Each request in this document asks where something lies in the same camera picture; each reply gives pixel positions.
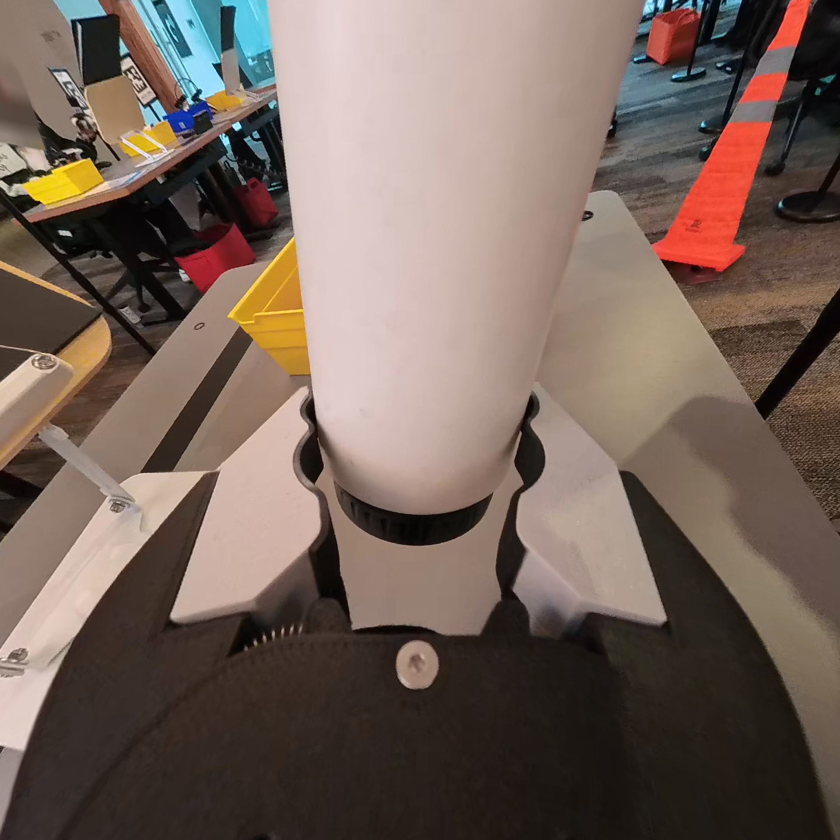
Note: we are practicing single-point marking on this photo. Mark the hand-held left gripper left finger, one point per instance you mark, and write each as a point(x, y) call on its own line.
point(250, 538)

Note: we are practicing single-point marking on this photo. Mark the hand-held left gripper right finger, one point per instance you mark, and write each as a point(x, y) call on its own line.
point(591, 538)

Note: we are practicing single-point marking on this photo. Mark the white roll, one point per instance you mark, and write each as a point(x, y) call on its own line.
point(433, 197)

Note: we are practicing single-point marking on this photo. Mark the white board stand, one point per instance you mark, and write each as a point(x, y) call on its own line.
point(79, 565)

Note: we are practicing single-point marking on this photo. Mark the yellow plastic bin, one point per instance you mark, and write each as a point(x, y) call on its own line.
point(276, 315)

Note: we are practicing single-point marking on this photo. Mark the black framed tag sign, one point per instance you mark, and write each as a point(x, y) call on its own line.
point(798, 352)

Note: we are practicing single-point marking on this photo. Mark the red plastic bin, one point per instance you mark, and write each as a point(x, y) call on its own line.
point(217, 259)
point(673, 36)

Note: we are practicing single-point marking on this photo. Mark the long wooden desk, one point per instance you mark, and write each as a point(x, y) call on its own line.
point(145, 164)

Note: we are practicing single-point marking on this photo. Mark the small yellow bin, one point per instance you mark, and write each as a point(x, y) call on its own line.
point(63, 181)

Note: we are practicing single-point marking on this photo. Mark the orange traffic cone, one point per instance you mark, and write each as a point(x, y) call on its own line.
point(735, 145)

